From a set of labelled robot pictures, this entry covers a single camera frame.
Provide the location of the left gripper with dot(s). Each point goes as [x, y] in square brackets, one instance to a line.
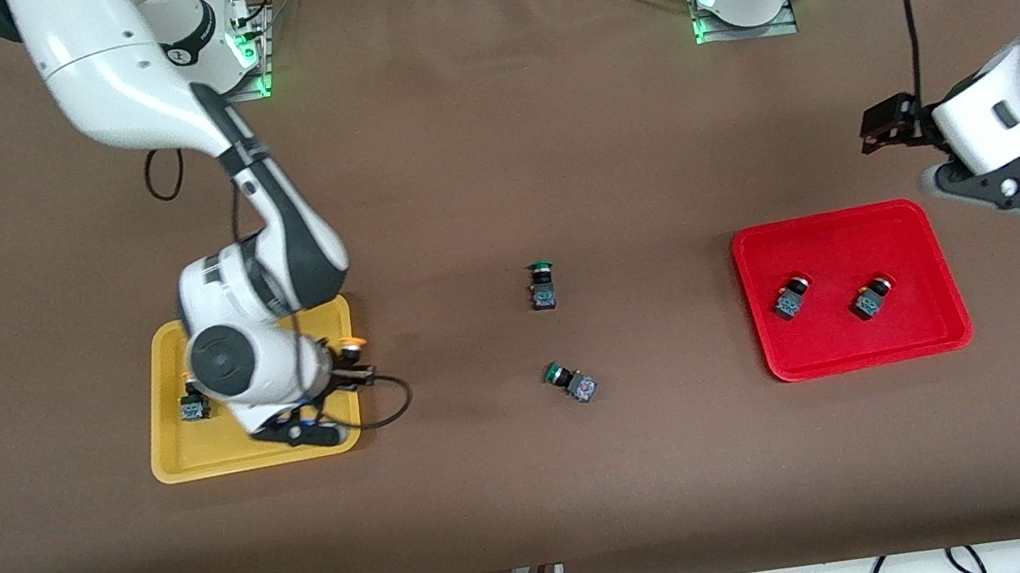
[902, 123]

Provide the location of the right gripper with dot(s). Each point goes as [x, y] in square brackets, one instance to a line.
[338, 369]

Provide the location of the yellow push button switch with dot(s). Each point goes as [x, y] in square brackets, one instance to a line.
[353, 343]
[193, 409]

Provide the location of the red push button switch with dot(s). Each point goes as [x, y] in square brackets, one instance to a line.
[786, 306]
[867, 306]

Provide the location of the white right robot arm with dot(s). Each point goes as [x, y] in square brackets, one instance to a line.
[104, 74]

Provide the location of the yellow plastic tray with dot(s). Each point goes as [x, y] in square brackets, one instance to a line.
[192, 455]

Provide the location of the brown table cloth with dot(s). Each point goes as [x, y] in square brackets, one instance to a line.
[540, 484]

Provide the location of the red plastic tray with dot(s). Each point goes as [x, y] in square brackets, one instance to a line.
[841, 338]

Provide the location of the green push button switch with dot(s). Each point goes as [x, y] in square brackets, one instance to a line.
[543, 297]
[581, 387]

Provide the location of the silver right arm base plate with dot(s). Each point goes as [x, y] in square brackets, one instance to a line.
[253, 89]

